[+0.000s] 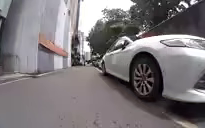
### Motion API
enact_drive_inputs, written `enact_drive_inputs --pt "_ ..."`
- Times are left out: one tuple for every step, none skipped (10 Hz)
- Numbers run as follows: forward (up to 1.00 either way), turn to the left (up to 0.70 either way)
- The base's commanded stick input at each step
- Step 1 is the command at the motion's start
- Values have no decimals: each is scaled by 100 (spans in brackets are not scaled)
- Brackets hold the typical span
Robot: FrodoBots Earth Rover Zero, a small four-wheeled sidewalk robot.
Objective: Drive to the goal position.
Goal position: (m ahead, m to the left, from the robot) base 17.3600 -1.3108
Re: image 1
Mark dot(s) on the row of parked vehicles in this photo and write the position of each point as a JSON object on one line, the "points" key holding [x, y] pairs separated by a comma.
{"points": [[95, 61]]}

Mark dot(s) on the trees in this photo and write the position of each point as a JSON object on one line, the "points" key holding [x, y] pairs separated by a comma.
{"points": [[116, 30]]}

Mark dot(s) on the grey asphalt road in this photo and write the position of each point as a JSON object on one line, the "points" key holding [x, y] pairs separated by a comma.
{"points": [[73, 100]]}

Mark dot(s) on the white car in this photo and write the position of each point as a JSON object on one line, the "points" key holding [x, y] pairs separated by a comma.
{"points": [[163, 66]]}

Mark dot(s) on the grey building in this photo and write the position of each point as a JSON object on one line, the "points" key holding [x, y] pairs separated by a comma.
{"points": [[23, 36]]}

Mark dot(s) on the dark wall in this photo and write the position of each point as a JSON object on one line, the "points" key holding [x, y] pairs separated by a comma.
{"points": [[190, 20]]}

